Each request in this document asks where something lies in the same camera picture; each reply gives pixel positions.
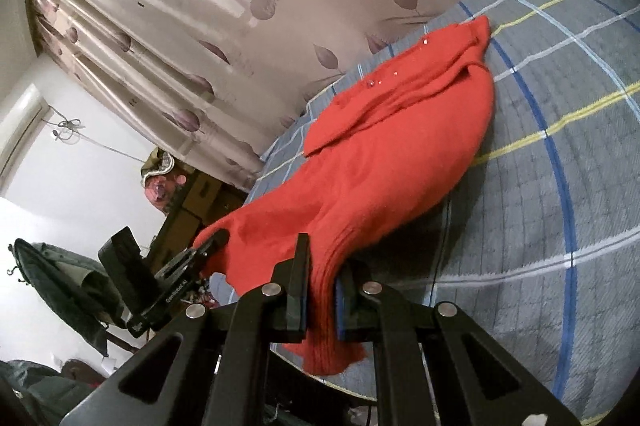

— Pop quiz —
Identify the white air conditioner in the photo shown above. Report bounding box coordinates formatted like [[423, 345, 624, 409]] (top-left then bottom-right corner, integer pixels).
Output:
[[0, 83, 51, 179]]

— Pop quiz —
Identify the dark green hanging jacket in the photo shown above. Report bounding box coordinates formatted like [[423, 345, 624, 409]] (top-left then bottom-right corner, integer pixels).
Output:
[[7, 238, 121, 359]]

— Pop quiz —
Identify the dark clothes pile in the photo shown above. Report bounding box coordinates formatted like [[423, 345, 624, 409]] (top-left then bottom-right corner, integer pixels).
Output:
[[0, 358, 108, 426]]

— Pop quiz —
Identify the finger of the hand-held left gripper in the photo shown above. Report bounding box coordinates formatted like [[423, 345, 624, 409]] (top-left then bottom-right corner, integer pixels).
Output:
[[187, 230, 231, 279]]

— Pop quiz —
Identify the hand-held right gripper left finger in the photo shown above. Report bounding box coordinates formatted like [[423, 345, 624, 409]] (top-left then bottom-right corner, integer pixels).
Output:
[[60, 233, 311, 426]]

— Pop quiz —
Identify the red knit sweater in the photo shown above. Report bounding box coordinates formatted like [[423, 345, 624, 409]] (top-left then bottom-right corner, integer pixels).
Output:
[[192, 15, 496, 377]]

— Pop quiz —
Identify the beige leaf print curtain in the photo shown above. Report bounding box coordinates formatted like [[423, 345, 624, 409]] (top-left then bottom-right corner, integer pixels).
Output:
[[25, 0, 503, 194]]

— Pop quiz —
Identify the grey plaid bed sheet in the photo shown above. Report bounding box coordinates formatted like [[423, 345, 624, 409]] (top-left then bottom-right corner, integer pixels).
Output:
[[210, 0, 640, 426]]

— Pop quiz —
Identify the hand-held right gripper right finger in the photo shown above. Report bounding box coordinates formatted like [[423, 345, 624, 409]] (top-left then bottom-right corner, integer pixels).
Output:
[[335, 263, 583, 426]]

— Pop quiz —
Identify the thin wall cable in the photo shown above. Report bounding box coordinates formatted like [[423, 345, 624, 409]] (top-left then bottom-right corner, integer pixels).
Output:
[[42, 106, 153, 163]]

